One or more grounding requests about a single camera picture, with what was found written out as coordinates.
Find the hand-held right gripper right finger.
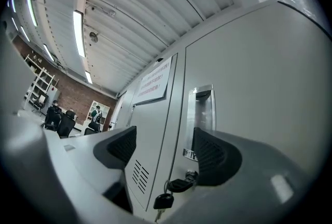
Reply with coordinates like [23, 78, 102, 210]
[160, 127, 311, 224]

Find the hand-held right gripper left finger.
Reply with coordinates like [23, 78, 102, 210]
[60, 125, 138, 224]

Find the grey metal locker cabinet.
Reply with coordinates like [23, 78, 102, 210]
[114, 0, 331, 221]

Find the white shelving unit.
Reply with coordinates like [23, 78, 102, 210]
[24, 53, 56, 110]

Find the black office chair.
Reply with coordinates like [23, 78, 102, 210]
[84, 121, 101, 136]
[57, 109, 76, 138]
[44, 111, 62, 131]

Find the white arched shelf unit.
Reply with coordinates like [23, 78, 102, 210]
[86, 100, 112, 132]

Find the black key in lock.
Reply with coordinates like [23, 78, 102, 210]
[165, 170, 200, 193]

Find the hanging black key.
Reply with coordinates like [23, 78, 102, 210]
[153, 192, 175, 220]

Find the white paper notice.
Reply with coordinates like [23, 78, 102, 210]
[134, 56, 173, 105]

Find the ceiling security camera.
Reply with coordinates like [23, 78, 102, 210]
[87, 5, 117, 17]

